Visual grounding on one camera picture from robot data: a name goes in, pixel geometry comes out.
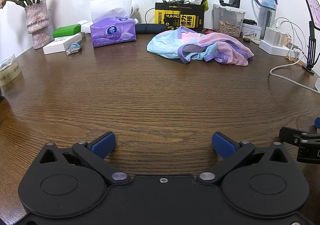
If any green box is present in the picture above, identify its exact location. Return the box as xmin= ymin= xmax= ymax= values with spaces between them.
xmin=52 ymin=24 xmax=81 ymax=38

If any small white box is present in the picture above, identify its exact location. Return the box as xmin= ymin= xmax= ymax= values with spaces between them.
xmin=77 ymin=20 xmax=94 ymax=33

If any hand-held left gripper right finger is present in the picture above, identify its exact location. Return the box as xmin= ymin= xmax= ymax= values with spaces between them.
xmin=197 ymin=131 xmax=292 ymax=186

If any clear water bottle blue cap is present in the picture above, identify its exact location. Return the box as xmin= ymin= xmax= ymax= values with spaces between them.
xmin=252 ymin=0 xmax=278 ymax=39

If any white charger block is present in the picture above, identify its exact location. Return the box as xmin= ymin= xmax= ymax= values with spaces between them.
xmin=264 ymin=27 xmax=287 ymax=48

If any white power strip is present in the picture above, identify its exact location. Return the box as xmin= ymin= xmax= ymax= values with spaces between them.
xmin=259 ymin=39 xmax=307 ymax=57

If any black and yellow box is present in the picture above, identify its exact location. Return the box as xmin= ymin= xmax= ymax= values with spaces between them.
xmin=155 ymin=2 xmax=205 ymax=32

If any purple tissue pack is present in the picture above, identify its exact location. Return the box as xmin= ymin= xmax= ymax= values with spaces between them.
xmin=89 ymin=0 xmax=137 ymax=49

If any white flat box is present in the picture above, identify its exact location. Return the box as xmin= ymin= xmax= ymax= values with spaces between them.
xmin=43 ymin=33 xmax=83 ymax=55

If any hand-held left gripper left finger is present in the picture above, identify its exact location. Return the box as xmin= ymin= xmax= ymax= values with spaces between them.
xmin=37 ymin=131 xmax=132 ymax=186

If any small blue plastic packet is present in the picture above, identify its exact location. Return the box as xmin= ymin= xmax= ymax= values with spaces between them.
xmin=66 ymin=42 xmax=83 ymax=56

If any clear container of seeds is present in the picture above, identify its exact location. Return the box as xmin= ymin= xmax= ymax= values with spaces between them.
xmin=213 ymin=4 xmax=246 ymax=38

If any pastel pink blue mesh shirt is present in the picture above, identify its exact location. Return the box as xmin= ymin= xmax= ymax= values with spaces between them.
xmin=147 ymin=27 xmax=255 ymax=67

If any dark folded umbrella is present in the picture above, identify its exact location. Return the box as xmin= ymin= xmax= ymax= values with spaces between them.
xmin=135 ymin=24 xmax=170 ymax=35

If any round white tin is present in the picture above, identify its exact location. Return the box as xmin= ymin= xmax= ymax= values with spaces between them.
xmin=241 ymin=19 xmax=262 ymax=40

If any long white cable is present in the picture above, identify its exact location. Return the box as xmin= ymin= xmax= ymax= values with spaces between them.
xmin=269 ymin=50 xmax=320 ymax=93

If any smartphone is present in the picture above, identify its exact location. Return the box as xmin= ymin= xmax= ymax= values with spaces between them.
xmin=304 ymin=0 xmax=320 ymax=30

